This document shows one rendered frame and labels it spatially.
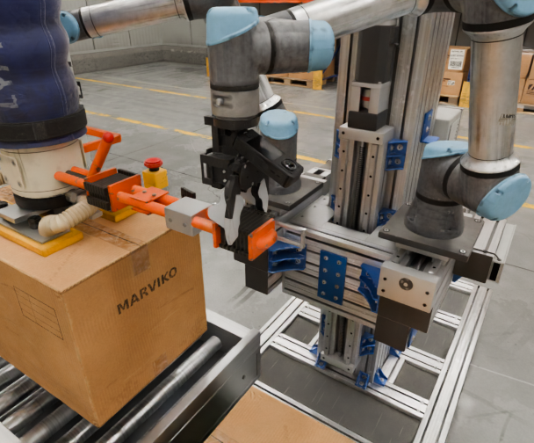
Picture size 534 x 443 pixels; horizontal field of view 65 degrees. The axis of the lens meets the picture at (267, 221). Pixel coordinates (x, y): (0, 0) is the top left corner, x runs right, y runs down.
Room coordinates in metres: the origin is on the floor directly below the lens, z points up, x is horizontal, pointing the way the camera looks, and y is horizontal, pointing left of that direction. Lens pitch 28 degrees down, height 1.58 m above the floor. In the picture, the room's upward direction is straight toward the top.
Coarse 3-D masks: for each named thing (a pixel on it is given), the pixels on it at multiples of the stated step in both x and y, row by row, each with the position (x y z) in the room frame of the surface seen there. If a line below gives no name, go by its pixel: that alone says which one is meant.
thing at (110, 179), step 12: (84, 180) 0.83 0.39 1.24; (96, 180) 0.85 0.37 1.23; (108, 180) 0.85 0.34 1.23; (120, 180) 0.85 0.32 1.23; (132, 180) 0.84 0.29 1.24; (96, 192) 0.80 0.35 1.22; (108, 192) 0.79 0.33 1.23; (96, 204) 0.81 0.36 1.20; (108, 204) 0.79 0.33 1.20; (120, 204) 0.80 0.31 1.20
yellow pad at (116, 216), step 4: (124, 208) 0.97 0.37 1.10; (128, 208) 0.97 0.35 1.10; (104, 212) 0.95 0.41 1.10; (108, 212) 0.95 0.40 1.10; (112, 212) 0.95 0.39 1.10; (116, 212) 0.95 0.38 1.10; (120, 212) 0.95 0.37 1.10; (124, 212) 0.95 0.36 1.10; (128, 212) 0.96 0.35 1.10; (132, 212) 0.97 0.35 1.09; (136, 212) 0.98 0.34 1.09; (100, 216) 0.96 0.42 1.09; (104, 216) 0.95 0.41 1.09; (108, 216) 0.94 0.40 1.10; (112, 216) 0.93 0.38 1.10; (116, 216) 0.93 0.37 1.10; (120, 216) 0.94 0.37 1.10; (124, 216) 0.95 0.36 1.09; (112, 220) 0.93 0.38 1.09; (116, 220) 0.93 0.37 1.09; (120, 220) 0.94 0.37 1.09
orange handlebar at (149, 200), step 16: (96, 128) 1.28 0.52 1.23; (96, 144) 1.14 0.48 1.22; (64, 176) 0.90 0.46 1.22; (144, 192) 0.79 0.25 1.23; (160, 192) 0.79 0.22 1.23; (144, 208) 0.75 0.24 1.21; (160, 208) 0.73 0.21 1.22; (192, 224) 0.68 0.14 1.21; (208, 224) 0.67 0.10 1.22; (272, 240) 0.62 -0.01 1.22
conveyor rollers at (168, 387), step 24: (0, 360) 1.00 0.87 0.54; (192, 360) 0.99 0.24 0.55; (0, 384) 0.91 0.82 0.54; (24, 384) 0.90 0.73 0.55; (168, 384) 0.90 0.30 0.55; (0, 408) 0.82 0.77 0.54; (24, 408) 0.81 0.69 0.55; (144, 408) 0.82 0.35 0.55; (48, 432) 0.75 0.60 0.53; (72, 432) 0.74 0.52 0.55; (120, 432) 0.74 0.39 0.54
